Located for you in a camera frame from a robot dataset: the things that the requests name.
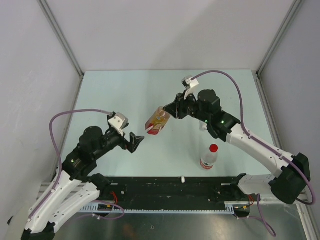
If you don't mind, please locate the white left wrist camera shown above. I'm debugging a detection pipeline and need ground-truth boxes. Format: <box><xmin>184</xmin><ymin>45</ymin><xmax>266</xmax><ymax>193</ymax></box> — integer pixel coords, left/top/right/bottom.
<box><xmin>107</xmin><ymin>112</ymin><xmax>129</xmax><ymax>137</ymax></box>

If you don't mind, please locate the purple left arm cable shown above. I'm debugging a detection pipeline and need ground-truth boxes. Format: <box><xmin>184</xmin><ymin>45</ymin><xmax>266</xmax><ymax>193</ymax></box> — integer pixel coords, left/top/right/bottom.
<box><xmin>27</xmin><ymin>108</ymin><xmax>115</xmax><ymax>218</ymax></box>

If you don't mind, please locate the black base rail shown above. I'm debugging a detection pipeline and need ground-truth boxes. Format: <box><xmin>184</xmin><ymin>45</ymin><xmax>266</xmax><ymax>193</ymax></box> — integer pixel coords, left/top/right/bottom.
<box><xmin>74</xmin><ymin>176</ymin><xmax>276</xmax><ymax>210</ymax></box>

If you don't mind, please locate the aluminium corner frame post left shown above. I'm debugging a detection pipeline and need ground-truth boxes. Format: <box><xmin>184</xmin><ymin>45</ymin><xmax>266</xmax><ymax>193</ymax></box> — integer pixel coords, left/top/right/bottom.
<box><xmin>37</xmin><ymin>0</ymin><xmax>84</xmax><ymax>79</ymax></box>

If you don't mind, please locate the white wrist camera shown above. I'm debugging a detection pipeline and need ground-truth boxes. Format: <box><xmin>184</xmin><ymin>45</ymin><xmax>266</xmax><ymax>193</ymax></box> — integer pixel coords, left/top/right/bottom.
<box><xmin>181</xmin><ymin>76</ymin><xmax>199</xmax><ymax>100</ymax></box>
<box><xmin>107</xmin><ymin>112</ymin><xmax>129</xmax><ymax>137</ymax></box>

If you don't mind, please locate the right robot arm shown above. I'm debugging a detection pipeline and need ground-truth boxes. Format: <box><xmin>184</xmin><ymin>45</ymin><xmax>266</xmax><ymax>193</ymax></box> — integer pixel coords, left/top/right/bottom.
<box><xmin>163</xmin><ymin>89</ymin><xmax>311</xmax><ymax>205</ymax></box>

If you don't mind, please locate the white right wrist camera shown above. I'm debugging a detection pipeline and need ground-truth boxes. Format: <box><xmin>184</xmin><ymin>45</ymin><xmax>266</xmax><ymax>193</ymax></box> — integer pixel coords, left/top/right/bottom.
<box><xmin>181</xmin><ymin>76</ymin><xmax>199</xmax><ymax>100</ymax></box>

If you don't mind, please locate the white slotted cable duct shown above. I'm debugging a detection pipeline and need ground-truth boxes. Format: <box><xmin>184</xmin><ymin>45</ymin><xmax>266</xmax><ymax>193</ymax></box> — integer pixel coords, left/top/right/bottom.
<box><xmin>79</xmin><ymin>202</ymin><xmax>251</xmax><ymax>215</ymax></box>

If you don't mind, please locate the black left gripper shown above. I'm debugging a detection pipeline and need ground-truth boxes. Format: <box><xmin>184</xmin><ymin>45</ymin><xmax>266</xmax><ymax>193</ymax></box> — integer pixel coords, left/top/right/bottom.
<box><xmin>93</xmin><ymin>128</ymin><xmax>144</xmax><ymax>160</ymax></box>

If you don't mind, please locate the aluminium corner frame post right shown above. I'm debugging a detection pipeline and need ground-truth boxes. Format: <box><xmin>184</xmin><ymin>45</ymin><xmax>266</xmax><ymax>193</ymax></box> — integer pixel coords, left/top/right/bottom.
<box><xmin>256</xmin><ymin>0</ymin><xmax>305</xmax><ymax>77</ymax></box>

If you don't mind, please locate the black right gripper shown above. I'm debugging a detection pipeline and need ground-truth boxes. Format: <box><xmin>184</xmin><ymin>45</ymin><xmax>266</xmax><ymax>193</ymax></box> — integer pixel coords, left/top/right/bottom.
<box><xmin>164</xmin><ymin>89</ymin><xmax>211</xmax><ymax>123</ymax></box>

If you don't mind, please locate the amber tea bottle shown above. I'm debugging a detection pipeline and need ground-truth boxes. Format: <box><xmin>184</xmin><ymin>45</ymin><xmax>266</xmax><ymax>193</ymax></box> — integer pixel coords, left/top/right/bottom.
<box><xmin>145</xmin><ymin>106</ymin><xmax>171</xmax><ymax>136</ymax></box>

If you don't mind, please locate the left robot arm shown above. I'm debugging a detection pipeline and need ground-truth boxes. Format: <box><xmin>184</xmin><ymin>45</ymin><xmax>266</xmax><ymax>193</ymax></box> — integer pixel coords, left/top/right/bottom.
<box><xmin>9</xmin><ymin>126</ymin><xmax>145</xmax><ymax>240</ymax></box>

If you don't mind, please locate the aluminium corner frame post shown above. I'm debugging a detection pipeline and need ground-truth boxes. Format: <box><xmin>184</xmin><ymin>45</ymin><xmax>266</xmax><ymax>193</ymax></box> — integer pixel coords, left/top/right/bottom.
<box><xmin>37</xmin><ymin>0</ymin><xmax>84</xmax><ymax>79</ymax></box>
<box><xmin>256</xmin><ymin>0</ymin><xmax>305</xmax><ymax>77</ymax></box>

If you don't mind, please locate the red cap water bottle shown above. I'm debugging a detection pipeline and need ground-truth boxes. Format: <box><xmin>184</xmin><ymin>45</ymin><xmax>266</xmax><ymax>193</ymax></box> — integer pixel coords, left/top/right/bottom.
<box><xmin>199</xmin><ymin>144</ymin><xmax>219</xmax><ymax>170</ymax></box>

